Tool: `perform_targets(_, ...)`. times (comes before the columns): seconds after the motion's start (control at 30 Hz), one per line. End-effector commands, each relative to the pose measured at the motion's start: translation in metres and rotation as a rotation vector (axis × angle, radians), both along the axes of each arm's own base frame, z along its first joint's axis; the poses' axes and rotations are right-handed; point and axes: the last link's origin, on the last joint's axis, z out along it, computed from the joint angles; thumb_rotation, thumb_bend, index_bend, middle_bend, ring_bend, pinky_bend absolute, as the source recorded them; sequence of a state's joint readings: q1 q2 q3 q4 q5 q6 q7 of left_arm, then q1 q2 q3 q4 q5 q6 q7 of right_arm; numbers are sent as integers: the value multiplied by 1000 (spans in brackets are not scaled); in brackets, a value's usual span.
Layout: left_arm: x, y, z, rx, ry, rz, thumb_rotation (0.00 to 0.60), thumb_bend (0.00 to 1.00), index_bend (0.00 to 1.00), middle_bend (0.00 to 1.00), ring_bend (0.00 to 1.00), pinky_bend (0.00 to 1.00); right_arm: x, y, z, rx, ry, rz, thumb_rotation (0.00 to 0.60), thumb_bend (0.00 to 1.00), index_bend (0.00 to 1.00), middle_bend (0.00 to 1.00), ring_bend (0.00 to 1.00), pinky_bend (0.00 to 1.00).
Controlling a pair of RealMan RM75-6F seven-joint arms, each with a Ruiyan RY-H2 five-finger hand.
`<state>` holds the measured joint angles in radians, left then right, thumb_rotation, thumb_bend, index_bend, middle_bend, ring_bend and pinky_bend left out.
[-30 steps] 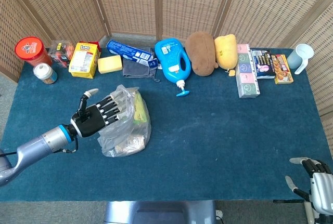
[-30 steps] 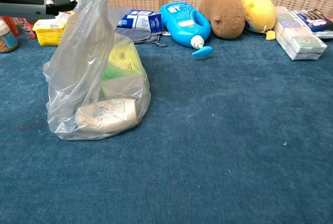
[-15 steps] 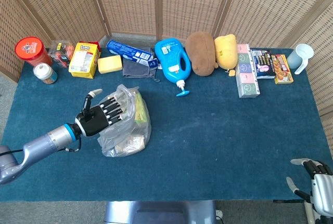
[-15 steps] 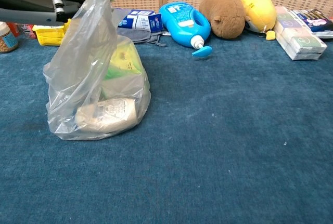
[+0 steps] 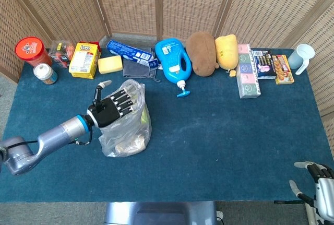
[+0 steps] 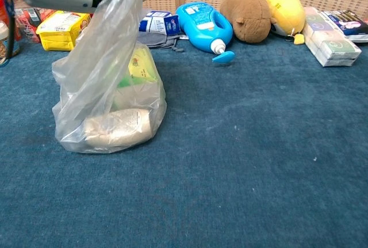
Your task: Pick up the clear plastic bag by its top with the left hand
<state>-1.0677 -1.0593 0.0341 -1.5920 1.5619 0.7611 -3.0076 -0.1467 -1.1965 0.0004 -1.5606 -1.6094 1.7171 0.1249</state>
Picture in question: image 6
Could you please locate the clear plastic bag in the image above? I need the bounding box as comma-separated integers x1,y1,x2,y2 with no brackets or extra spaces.
51,0,168,155

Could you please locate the clear red black box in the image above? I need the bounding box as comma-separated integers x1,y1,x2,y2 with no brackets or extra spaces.
13,7,56,44

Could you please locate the yellow biscuit box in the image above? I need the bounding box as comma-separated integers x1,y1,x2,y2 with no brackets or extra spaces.
35,10,93,52

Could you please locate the red lidded canister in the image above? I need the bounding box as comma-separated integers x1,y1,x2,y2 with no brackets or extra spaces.
0,0,22,41

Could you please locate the small jar white lid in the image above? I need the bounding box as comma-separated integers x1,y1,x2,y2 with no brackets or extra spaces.
0,20,21,68

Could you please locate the blue toothpaste box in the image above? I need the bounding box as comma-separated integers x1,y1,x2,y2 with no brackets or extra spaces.
138,10,182,37

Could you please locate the yellow green snack packet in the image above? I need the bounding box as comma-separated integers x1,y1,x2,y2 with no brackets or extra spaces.
114,44,159,88

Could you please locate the grey cloth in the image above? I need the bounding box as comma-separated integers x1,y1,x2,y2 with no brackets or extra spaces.
136,32,185,54

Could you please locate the beige paper packet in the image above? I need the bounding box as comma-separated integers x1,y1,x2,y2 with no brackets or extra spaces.
82,108,154,148

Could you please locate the blue pump detergent bottle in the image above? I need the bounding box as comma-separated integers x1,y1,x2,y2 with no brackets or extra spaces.
175,1,236,65

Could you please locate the brown capybara plush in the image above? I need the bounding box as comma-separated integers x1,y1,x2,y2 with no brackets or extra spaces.
219,0,277,44

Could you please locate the yellow plush toy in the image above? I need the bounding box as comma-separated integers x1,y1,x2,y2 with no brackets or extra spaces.
264,0,306,45

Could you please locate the blue carpet table mat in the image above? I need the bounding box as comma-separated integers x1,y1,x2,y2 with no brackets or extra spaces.
0,32,368,248

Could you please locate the pastel tissue pack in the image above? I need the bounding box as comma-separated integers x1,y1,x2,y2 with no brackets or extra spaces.
302,6,363,68

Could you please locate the dark blue snack packet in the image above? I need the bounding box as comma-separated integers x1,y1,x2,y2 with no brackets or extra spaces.
320,9,368,43

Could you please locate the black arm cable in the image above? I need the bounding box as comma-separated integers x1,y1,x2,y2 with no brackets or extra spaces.
5,0,16,59

